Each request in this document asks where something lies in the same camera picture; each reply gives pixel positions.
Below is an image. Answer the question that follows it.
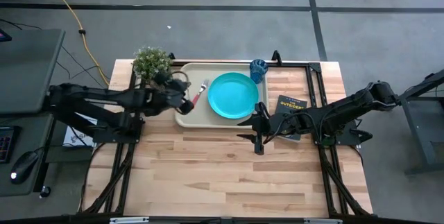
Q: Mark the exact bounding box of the black paperback book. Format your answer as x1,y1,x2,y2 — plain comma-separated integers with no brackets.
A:
273,94,309,143

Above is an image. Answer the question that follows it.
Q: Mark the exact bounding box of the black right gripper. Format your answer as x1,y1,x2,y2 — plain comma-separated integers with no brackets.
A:
236,101,279,155

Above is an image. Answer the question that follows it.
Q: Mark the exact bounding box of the white printed paper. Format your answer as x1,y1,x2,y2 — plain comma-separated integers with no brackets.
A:
62,114,98,148

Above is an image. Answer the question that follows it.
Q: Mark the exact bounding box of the fork with pink handle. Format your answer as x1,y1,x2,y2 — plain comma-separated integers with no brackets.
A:
191,79,210,107

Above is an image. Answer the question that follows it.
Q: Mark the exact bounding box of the silver edge bracket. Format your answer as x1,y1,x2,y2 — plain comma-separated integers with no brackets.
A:
109,216,150,224
303,218,343,224

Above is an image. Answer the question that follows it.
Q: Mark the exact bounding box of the teal plate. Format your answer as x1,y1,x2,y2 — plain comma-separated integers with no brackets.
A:
207,71,260,120

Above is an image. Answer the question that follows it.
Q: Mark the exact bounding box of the beige plastic tray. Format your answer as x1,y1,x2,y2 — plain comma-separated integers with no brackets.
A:
174,62,270,129

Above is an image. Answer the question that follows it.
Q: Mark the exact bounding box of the small potted plant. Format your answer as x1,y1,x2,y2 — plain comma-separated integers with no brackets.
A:
133,46,173,90

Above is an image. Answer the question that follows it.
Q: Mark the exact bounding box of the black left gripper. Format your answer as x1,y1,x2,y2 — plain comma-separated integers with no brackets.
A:
145,72,196,117

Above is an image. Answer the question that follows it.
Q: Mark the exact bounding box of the black computer mouse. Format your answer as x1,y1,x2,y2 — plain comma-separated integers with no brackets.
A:
10,150,40,185

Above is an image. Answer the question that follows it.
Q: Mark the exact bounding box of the blue patterned cup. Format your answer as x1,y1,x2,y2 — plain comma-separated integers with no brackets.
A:
249,58,269,85

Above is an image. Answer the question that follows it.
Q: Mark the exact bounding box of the yellow cable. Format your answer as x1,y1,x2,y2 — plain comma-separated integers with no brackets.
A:
39,0,111,87

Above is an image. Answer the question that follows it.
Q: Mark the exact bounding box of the grey desk top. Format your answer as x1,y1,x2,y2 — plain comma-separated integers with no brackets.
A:
0,28,66,114

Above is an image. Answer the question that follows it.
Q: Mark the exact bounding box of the thin black floor cable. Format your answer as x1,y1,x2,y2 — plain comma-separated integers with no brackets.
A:
0,18,108,90

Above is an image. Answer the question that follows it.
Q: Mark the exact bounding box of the black aluminium table frame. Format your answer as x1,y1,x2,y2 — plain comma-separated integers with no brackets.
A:
79,60,374,218

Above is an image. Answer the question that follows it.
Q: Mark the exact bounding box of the dark metal cart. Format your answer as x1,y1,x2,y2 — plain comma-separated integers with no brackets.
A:
381,68,444,176

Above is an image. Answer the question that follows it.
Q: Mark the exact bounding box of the dark keyboard shelf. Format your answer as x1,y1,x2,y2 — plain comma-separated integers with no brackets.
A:
0,112,53,197

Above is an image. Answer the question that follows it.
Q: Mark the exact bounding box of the black keyboard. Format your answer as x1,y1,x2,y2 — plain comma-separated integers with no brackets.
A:
0,126,17,164

